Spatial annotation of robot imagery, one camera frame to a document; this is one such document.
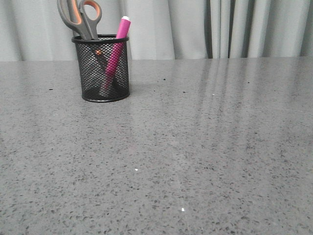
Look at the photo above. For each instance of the pink highlighter pen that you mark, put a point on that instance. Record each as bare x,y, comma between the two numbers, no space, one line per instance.
117,49

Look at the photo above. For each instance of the grey orange scissors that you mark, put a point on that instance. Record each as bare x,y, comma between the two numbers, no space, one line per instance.
81,16

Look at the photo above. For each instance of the grey curtain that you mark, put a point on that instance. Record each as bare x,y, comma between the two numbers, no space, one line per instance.
32,30

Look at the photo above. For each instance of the black mesh pen holder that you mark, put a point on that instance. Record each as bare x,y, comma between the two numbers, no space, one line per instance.
93,57

